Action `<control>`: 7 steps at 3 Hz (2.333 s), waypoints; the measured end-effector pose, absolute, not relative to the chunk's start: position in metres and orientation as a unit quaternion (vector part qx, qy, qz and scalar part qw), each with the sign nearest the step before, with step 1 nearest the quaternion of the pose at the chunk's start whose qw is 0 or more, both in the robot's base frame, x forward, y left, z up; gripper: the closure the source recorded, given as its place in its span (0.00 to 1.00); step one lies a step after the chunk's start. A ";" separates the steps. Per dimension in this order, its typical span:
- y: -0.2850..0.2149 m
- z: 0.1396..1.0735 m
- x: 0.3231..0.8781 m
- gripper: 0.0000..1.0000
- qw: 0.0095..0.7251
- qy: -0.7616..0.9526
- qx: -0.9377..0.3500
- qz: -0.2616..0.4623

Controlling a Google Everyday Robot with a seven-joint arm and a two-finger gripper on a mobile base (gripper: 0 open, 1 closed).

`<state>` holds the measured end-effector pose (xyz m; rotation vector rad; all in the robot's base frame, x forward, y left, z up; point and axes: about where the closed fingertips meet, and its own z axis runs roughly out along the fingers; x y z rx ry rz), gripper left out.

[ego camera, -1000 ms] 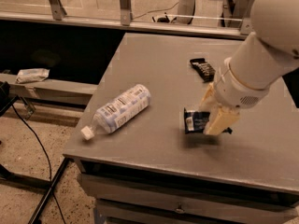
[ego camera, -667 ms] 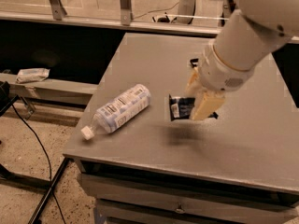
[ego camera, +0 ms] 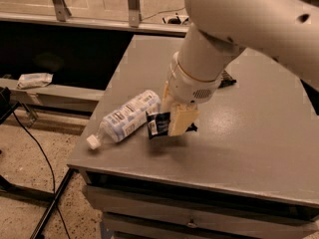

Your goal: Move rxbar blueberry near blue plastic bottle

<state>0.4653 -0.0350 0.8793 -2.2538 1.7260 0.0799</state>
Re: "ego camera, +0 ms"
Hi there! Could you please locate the metal fence post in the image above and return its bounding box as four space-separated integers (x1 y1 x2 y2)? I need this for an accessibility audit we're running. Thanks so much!
128 0 142 28
52 0 72 22

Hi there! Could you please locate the black stand frame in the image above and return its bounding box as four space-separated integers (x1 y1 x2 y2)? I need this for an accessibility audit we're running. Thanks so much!
0 168 74 239

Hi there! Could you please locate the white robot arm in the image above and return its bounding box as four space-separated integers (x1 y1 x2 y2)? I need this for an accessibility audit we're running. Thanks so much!
161 0 319 136

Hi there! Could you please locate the blue plastic bottle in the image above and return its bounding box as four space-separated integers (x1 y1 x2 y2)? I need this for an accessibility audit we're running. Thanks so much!
87 90 160 149

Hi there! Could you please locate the grey table drawer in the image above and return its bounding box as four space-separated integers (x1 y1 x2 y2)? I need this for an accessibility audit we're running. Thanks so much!
83 185 318 239

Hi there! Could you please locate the blue rxbar wrapper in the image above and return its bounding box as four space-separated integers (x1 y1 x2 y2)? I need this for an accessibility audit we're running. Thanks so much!
147 113 197 139

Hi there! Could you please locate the metal fence post left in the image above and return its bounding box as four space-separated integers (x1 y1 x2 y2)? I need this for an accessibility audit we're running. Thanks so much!
52 0 72 22

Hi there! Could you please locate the black floor cable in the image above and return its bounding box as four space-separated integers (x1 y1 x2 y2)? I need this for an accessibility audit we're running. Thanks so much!
11 110 72 239

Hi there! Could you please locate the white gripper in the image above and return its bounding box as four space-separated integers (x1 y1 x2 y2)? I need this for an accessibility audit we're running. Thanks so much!
160 53 221 136

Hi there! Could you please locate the white wipes packet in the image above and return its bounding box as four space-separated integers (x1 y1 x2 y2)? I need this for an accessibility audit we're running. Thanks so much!
17 73 53 90

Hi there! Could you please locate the metal fence post middle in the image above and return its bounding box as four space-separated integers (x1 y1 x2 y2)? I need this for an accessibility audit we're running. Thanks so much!
128 0 142 28

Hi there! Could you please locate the black snack bar wrapper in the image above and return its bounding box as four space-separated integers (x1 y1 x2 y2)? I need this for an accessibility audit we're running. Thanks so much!
219 71 236 89

